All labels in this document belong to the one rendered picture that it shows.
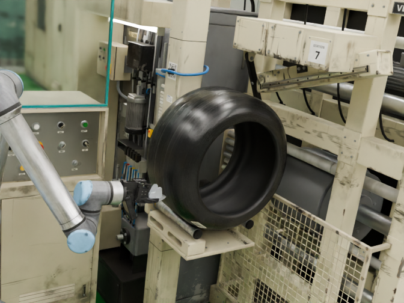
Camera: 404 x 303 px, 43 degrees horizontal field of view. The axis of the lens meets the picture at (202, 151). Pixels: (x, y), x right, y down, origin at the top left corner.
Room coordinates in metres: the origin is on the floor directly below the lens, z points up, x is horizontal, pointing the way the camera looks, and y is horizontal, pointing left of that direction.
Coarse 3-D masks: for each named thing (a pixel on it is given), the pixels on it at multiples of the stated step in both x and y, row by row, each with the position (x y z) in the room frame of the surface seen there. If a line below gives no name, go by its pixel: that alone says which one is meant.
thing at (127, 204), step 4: (124, 200) 1.83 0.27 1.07; (128, 200) 1.83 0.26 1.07; (124, 204) 1.84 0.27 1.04; (128, 204) 1.83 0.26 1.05; (132, 204) 1.84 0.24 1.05; (124, 208) 1.86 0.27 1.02; (128, 208) 1.83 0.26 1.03; (132, 208) 1.84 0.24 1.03; (128, 212) 1.84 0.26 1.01; (132, 212) 1.84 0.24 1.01; (128, 216) 1.85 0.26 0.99; (132, 216) 1.84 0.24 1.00; (132, 220) 1.85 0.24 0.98
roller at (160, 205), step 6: (156, 204) 2.20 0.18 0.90; (162, 204) 2.18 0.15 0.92; (162, 210) 2.15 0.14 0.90; (168, 210) 2.12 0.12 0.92; (168, 216) 2.11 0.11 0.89; (174, 216) 2.07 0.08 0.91; (180, 216) 2.06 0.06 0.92; (180, 222) 2.03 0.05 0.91; (186, 222) 2.01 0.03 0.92; (186, 228) 1.99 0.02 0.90; (192, 228) 1.96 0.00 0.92; (198, 228) 1.96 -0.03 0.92; (192, 234) 1.95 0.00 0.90; (198, 234) 1.95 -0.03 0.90
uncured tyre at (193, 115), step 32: (192, 96) 2.08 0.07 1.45; (224, 96) 2.02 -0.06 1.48; (160, 128) 2.02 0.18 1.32; (192, 128) 1.90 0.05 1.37; (224, 128) 1.93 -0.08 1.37; (256, 128) 2.34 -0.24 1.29; (160, 160) 1.94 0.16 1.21; (192, 160) 1.86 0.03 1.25; (256, 160) 2.33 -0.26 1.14; (192, 192) 1.87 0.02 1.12; (224, 192) 2.30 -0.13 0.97; (256, 192) 2.22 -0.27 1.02; (192, 224) 1.95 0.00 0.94; (224, 224) 1.98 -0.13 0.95
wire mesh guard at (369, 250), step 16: (320, 224) 2.02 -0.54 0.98; (272, 240) 2.25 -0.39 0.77; (352, 240) 1.88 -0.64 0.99; (224, 256) 2.54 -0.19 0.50; (240, 256) 2.42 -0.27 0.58; (256, 256) 2.32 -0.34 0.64; (272, 256) 2.24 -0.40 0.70; (288, 256) 2.15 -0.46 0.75; (320, 256) 2.00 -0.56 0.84; (368, 256) 1.81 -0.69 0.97; (336, 272) 1.93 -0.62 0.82
